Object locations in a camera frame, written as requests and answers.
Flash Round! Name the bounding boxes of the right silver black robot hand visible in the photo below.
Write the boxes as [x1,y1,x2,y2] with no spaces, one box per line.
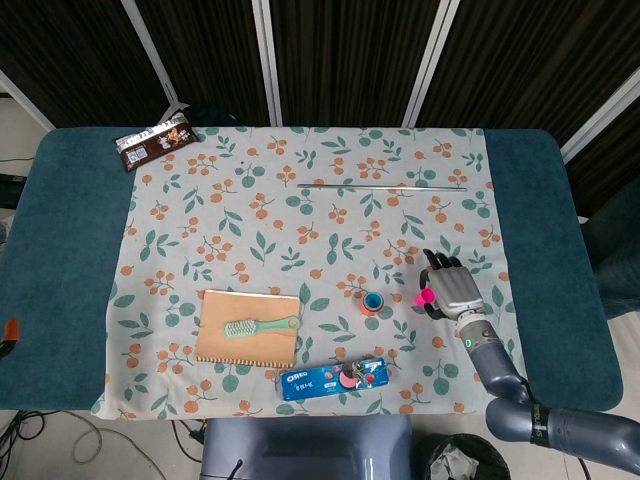
[418,248,485,321]

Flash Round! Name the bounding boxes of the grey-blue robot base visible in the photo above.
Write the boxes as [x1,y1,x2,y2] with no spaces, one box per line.
[199,416,415,480]

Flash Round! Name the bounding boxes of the thin metal rod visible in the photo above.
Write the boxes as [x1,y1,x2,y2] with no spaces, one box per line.
[296,183,469,193]

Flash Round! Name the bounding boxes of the dark teal upholstered chair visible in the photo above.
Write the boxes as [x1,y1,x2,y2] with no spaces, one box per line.
[582,177,640,319]

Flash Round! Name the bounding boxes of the trash bin with black bag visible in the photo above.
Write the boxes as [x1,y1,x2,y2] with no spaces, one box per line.
[416,432,512,480]

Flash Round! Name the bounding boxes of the blue Oreo cookie box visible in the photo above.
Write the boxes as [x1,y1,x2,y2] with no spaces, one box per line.
[278,355,392,402]

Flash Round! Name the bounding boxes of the kraft spiral notebook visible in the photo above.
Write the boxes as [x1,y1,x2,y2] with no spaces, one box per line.
[193,288,302,370]

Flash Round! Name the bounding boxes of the green scrubbing brush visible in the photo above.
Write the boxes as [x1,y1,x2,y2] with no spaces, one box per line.
[223,314,302,341]

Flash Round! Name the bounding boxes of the floral leaf print tablecloth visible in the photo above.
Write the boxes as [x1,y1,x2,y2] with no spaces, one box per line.
[91,125,532,420]

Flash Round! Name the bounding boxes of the black folding screen white frames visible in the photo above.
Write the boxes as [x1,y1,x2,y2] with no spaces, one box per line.
[0,0,640,221]

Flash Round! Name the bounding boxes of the brown snack packet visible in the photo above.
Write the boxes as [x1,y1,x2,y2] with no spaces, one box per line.
[113,115,200,174]

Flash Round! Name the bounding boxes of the teal fabric table cover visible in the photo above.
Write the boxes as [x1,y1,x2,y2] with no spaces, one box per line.
[0,127,624,416]

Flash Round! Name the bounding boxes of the black box device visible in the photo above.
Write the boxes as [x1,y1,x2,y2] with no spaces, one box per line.
[0,173,29,210]

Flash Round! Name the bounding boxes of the black cable with plug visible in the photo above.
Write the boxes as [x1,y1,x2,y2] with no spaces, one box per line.
[171,418,207,464]

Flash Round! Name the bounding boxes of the grey floor cable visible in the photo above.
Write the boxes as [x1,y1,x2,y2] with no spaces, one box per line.
[72,413,166,480]

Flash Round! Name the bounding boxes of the orange handled black clamp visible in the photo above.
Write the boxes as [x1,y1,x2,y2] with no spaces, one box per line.
[0,317,21,359]

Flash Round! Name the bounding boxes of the black floor cable bundle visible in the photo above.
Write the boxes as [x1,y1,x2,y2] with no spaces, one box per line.
[0,409,51,480]

